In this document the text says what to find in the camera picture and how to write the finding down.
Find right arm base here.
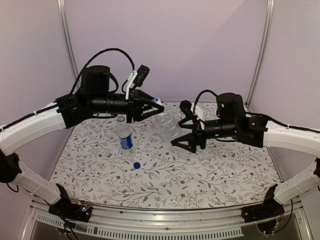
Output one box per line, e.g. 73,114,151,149
241,199,285,223

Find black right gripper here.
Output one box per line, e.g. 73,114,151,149
170,116,238,153

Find clear bottle with blue label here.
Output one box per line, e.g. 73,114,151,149
116,115,134,156

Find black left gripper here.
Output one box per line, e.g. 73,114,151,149
89,88,165,123

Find aluminium corner post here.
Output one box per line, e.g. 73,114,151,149
245,0,275,109
56,0,80,93

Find right aluminium corner post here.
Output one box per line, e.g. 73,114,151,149
245,0,275,109

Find camera cable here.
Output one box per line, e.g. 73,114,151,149
193,89,218,111
71,48,137,96

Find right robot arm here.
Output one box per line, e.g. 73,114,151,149
171,92,320,218

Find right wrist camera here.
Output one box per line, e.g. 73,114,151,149
179,100,206,124

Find small clear bottle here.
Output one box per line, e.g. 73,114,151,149
154,111,182,139

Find right camera cable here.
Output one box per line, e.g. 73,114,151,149
193,89,218,111

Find aluminium front rail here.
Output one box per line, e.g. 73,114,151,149
21,197,314,240

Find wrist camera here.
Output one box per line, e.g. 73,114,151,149
179,100,206,124
121,64,150,100

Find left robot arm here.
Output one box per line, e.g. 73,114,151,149
0,65,164,217

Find left aluminium corner post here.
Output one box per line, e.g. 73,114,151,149
56,0,80,93

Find left camera cable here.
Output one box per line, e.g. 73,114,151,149
71,48,137,96

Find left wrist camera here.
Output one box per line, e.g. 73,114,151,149
121,64,150,100

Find white and blue bottle cap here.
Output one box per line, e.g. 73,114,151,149
152,98,163,106

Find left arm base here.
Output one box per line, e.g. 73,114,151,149
48,183,92,223

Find floral tablecloth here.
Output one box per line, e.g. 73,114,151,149
50,118,281,209

